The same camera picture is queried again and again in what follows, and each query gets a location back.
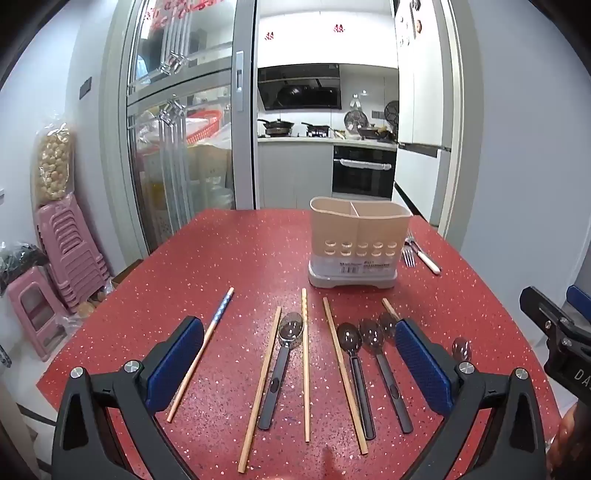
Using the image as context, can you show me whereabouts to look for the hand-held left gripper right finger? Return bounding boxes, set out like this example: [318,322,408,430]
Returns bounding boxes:
[394,318,548,480]

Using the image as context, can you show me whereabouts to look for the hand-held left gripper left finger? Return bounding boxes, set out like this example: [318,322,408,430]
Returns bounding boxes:
[51,316,205,480]

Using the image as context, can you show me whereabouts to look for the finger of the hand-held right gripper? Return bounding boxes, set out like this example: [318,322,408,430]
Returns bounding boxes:
[519,286,578,352]
[567,285,591,321]

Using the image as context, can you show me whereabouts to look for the blue patterned chopstick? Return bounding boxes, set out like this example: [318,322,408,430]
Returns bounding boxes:
[166,287,235,423]

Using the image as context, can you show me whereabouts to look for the wooden chopstick with patterned end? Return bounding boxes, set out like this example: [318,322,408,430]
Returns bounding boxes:
[301,288,311,444]

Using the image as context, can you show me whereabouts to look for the beige cutlery holder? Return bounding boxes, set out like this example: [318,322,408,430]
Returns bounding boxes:
[308,196,413,289]

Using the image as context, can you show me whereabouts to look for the person's right hand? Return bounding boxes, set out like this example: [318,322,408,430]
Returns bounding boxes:
[546,401,591,468]

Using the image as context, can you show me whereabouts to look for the crumpled plastic bag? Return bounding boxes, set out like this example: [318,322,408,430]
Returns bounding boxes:
[76,277,116,319]

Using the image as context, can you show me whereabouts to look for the single pink stool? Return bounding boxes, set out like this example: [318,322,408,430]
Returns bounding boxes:
[7,268,70,363]

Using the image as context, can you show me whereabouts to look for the stack of pink stools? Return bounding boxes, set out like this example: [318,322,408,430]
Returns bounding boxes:
[36,194,112,310]

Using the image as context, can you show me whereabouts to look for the black bag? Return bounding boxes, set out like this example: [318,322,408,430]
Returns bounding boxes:
[0,242,49,296]

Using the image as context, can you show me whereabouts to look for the black built-in oven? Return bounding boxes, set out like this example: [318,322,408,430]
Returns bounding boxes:
[332,145,397,200]

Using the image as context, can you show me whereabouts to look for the sliding glass door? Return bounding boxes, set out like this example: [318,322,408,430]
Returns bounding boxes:
[99,0,257,254]

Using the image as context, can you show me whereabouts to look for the grey kitchen cabinets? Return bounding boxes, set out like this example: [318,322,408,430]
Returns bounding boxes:
[257,141,333,208]

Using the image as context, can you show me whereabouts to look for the bag of round snacks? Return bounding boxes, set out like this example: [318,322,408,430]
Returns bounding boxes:
[30,122,75,206]

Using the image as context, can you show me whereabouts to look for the red plastic basket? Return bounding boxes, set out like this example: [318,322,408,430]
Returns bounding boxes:
[185,110,227,139]

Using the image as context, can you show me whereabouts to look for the white refrigerator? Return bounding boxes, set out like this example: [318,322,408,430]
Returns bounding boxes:
[394,0,462,160]

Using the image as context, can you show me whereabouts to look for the black wok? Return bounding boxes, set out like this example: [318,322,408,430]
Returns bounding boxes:
[257,119,295,136]

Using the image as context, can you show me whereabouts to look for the round metal rack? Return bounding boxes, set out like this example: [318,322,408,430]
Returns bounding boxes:
[344,108,370,132]

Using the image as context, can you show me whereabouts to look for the black range hood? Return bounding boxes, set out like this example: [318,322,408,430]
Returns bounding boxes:
[257,65,341,110]

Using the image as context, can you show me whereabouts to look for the red door decal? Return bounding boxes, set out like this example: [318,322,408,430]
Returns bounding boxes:
[143,0,218,28]

